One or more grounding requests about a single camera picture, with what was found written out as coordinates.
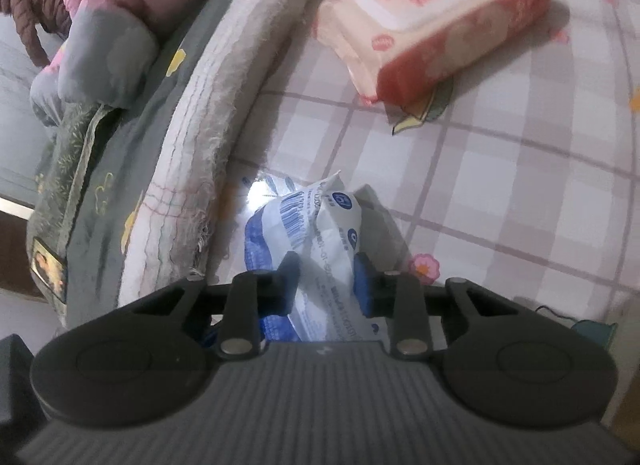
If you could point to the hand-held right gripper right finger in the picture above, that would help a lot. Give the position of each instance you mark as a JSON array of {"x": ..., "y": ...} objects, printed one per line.
[{"x": 364, "y": 290}]

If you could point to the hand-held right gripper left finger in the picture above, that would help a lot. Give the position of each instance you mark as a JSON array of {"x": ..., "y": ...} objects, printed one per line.
[{"x": 287, "y": 290}]

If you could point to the blue white tissue packet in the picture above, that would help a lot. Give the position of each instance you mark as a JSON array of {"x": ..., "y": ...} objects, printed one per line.
[{"x": 320, "y": 230}]

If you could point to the plaid cartoon bed sheet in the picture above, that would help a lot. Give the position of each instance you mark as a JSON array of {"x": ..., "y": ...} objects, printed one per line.
[{"x": 500, "y": 170}]

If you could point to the cream rolled blanket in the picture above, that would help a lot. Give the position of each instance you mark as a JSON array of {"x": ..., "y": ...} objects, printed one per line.
[{"x": 215, "y": 95}]

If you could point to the grey quilt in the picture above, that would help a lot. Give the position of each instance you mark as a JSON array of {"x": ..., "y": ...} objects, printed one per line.
[{"x": 130, "y": 110}]

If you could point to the red wet wipes packet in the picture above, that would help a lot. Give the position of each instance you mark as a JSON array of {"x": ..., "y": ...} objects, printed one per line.
[{"x": 430, "y": 10}]

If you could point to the brown padded jacket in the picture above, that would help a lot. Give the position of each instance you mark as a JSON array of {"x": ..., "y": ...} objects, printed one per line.
[{"x": 35, "y": 5}]

